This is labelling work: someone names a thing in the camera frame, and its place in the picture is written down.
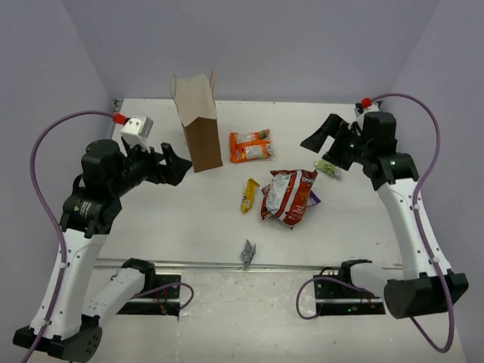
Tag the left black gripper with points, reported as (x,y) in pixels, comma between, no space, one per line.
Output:
(163,165)

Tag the grey foil wrapper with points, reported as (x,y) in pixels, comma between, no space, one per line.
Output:
(247,254)

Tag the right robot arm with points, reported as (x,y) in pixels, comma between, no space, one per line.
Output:
(428,284)

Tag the green snack packet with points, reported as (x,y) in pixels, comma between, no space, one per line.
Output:
(328,169)

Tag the orange snack packet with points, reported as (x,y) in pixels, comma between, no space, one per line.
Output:
(250,146)

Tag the purple snack packet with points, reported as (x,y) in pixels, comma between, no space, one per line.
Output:
(313,199)

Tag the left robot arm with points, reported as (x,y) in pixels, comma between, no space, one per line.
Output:
(67,326)

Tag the aluminium rail front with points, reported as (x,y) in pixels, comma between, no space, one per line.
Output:
(222,266)

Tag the red Doritos chip bag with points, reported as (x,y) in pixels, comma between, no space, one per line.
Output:
(286,197)

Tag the brown paper bag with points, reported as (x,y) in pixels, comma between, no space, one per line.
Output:
(196,108)

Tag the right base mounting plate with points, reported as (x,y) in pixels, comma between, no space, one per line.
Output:
(336,300)

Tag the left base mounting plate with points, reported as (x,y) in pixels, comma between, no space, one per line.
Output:
(161,303)

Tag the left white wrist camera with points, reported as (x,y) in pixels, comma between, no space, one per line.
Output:
(137,130)

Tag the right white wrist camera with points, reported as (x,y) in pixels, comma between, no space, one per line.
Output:
(366,105)

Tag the base mounting plate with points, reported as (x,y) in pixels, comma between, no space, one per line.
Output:
(336,300)
(161,303)

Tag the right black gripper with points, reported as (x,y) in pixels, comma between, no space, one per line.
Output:
(337,127)

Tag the yellow candy bar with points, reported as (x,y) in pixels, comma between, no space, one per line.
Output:
(249,195)

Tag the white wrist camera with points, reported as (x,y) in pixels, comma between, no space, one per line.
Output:
(366,105)
(137,130)

